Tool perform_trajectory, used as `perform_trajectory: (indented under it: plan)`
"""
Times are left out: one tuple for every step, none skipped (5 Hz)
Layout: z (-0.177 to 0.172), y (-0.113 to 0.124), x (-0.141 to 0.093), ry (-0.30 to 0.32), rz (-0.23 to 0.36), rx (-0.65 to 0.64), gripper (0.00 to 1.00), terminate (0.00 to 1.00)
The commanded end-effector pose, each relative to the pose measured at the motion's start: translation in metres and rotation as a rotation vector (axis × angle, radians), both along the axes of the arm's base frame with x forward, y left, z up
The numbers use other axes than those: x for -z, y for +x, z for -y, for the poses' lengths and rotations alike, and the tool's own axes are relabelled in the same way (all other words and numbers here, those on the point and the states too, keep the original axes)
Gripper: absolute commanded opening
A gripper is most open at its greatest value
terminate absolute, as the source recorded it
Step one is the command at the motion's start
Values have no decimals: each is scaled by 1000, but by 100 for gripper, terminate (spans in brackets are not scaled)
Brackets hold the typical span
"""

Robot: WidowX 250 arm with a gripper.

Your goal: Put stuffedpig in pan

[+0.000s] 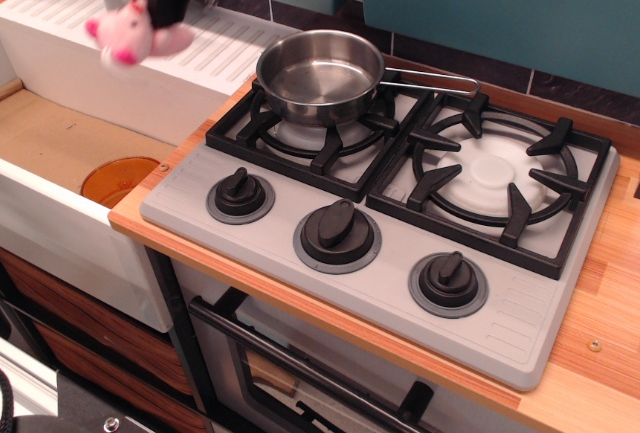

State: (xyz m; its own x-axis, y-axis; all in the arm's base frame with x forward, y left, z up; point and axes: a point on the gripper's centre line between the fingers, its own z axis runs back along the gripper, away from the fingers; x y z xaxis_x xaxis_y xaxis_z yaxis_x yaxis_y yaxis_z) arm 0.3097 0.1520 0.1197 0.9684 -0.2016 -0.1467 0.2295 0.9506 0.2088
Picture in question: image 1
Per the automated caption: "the pink stuffed pig toy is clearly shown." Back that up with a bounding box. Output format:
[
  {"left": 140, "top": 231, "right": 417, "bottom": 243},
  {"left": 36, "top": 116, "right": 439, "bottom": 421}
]
[{"left": 85, "top": 0, "right": 195, "bottom": 71}]

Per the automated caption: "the stainless steel pan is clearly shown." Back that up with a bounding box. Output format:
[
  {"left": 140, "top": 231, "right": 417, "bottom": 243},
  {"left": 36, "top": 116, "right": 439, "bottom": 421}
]
[{"left": 256, "top": 29, "right": 480, "bottom": 128}]

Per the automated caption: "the white toy sink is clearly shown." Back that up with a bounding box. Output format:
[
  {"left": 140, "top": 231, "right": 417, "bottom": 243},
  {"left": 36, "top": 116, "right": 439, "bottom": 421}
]
[{"left": 1, "top": 0, "right": 289, "bottom": 332}]

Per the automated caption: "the black left stove knob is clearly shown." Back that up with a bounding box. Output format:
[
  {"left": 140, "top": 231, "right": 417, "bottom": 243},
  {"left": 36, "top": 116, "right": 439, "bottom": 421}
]
[{"left": 206, "top": 167, "right": 276, "bottom": 225}]

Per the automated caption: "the black stove knob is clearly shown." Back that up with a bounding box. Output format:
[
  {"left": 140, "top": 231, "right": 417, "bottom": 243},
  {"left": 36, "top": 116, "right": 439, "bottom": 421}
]
[
  {"left": 293, "top": 199, "right": 382, "bottom": 275},
  {"left": 206, "top": 167, "right": 276, "bottom": 225},
  {"left": 408, "top": 251, "right": 489, "bottom": 319}
]

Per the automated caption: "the black left burner grate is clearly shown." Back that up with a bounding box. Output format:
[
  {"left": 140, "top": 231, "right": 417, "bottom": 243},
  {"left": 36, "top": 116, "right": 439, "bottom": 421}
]
[{"left": 206, "top": 80, "right": 434, "bottom": 202}]

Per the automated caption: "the black burner grate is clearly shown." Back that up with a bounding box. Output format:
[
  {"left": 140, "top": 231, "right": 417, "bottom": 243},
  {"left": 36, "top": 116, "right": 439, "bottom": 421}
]
[
  {"left": 206, "top": 80, "right": 434, "bottom": 202},
  {"left": 366, "top": 95, "right": 619, "bottom": 280}
]

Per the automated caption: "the black middle stove knob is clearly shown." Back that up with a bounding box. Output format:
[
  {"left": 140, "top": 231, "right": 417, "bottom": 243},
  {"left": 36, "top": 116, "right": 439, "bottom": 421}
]
[{"left": 293, "top": 199, "right": 382, "bottom": 275}]

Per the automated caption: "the white right burner cap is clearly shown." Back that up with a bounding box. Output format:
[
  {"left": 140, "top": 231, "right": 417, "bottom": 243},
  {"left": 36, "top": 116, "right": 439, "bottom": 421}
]
[{"left": 435, "top": 133, "right": 558, "bottom": 217}]

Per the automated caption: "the grey toy stove top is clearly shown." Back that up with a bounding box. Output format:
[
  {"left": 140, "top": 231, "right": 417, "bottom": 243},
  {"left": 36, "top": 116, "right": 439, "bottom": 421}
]
[{"left": 140, "top": 86, "right": 620, "bottom": 391}]

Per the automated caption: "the oven door with window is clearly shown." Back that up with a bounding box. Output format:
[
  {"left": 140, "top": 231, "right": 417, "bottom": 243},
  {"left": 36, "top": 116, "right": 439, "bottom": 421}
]
[{"left": 190, "top": 302, "right": 436, "bottom": 432}]

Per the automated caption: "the black right stove knob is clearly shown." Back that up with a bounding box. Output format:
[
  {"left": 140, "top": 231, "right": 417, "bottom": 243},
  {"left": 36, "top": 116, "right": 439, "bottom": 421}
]
[{"left": 408, "top": 251, "right": 489, "bottom": 319}]

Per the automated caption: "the black right burner grate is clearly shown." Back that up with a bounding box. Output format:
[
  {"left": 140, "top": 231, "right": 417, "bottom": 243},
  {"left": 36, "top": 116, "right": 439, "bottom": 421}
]
[{"left": 366, "top": 95, "right": 619, "bottom": 280}]

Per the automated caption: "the black braided cable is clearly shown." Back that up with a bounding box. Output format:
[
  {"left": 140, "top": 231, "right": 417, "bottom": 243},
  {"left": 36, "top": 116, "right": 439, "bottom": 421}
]
[{"left": 0, "top": 367, "right": 16, "bottom": 433}]

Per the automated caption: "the black oven door handle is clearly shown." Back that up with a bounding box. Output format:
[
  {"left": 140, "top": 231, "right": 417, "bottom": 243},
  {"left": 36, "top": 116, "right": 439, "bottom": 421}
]
[{"left": 188, "top": 288, "right": 433, "bottom": 432}]

